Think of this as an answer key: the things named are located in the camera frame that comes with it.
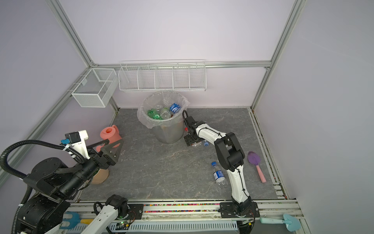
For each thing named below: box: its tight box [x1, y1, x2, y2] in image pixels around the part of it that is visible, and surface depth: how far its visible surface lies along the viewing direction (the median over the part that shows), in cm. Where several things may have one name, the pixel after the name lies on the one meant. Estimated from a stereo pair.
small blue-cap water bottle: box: [211, 161, 225, 186], surface depth 82 cm
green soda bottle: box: [147, 109, 162, 120], surface depth 88 cm
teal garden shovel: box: [260, 213, 301, 232], surface depth 71 cm
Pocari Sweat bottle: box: [169, 102, 182, 114], surface depth 93 cm
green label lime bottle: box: [159, 107, 172, 120], surface depth 87 cm
